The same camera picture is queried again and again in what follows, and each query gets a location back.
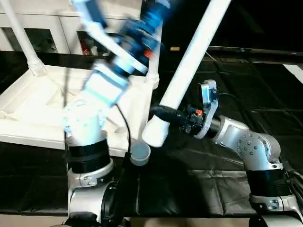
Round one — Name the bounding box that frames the black work mat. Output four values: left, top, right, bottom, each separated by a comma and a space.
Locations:
0, 51, 303, 218

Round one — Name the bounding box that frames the white plastic table leg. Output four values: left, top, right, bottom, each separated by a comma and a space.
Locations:
142, 0, 232, 148
0, 0, 45, 76
145, 54, 160, 89

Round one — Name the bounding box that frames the white plastic table top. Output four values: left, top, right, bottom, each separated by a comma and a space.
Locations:
0, 63, 159, 166

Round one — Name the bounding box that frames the black metal rail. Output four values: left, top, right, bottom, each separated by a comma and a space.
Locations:
208, 46, 303, 56

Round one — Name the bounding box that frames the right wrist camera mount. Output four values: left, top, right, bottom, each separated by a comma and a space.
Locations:
195, 79, 220, 139

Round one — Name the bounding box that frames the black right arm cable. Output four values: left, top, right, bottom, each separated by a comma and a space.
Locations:
214, 91, 303, 192

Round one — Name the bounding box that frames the white glass-door cabinet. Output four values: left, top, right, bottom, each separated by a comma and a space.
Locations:
0, 0, 114, 55

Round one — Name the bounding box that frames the white flat strip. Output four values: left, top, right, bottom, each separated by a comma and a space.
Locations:
283, 63, 303, 85

